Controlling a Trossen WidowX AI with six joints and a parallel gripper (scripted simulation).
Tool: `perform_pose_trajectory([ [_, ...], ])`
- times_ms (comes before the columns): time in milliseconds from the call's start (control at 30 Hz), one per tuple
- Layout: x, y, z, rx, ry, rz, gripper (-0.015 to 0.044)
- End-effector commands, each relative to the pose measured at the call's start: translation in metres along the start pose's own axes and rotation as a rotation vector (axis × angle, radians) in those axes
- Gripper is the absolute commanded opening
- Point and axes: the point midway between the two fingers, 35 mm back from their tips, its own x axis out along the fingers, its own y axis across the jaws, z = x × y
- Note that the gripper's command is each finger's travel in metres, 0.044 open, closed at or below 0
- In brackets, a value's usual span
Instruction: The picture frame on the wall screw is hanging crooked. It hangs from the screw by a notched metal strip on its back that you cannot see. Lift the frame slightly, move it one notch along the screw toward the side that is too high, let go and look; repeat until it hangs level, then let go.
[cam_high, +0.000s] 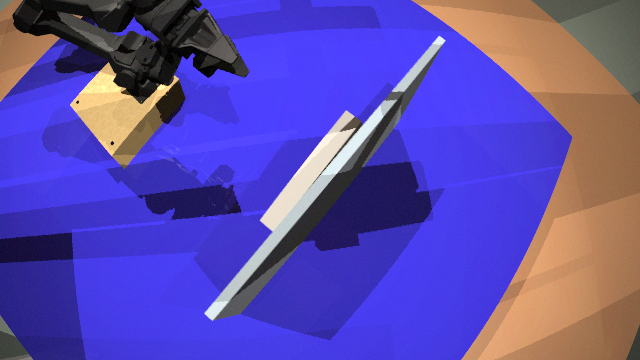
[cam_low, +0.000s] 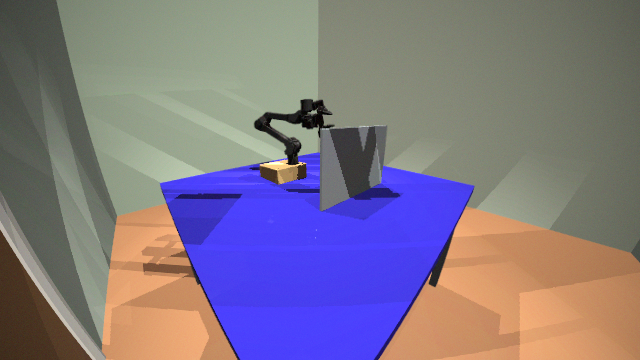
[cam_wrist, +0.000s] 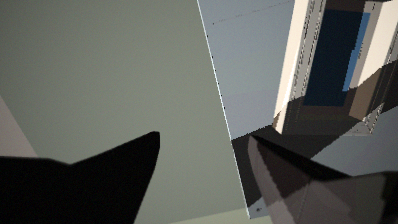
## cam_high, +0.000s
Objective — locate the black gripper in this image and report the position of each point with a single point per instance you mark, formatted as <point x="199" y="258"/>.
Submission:
<point x="198" y="32"/>

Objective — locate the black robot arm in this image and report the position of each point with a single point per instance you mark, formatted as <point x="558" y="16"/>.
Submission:
<point x="140" y="64"/>

